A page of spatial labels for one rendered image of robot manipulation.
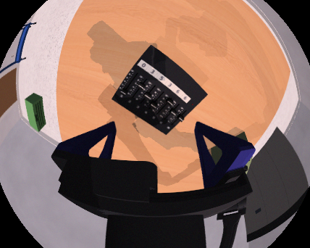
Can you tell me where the black lighting desk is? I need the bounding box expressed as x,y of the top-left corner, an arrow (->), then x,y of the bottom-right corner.
112,45 -> 208,135

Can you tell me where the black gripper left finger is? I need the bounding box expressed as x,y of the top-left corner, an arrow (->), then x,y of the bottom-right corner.
56,121 -> 117,159

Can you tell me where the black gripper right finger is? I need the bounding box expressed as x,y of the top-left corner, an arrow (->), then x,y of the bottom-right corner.
194,121 -> 256,188

